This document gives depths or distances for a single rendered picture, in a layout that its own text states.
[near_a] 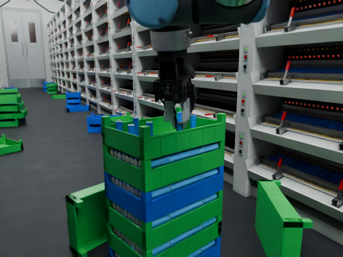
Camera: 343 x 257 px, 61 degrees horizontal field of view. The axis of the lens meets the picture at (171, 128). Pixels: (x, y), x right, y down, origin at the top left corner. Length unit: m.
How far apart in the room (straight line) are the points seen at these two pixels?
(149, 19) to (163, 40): 0.14
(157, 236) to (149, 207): 0.09
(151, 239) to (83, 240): 0.41
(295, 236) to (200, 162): 0.33
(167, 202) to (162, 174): 0.08
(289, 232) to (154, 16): 0.67
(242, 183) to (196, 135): 0.72
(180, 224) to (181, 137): 0.25
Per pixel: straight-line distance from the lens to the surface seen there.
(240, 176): 1.46
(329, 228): 1.25
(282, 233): 0.90
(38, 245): 1.19
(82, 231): 1.12
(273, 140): 1.28
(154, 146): 0.69
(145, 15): 0.52
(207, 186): 0.87
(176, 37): 0.65
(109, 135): 0.79
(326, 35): 1.13
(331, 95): 1.10
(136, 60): 2.54
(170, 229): 0.81
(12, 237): 1.27
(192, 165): 0.79
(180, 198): 0.80
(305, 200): 1.23
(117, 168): 0.79
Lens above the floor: 0.62
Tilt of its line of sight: 12 degrees down
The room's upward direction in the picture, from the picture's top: straight up
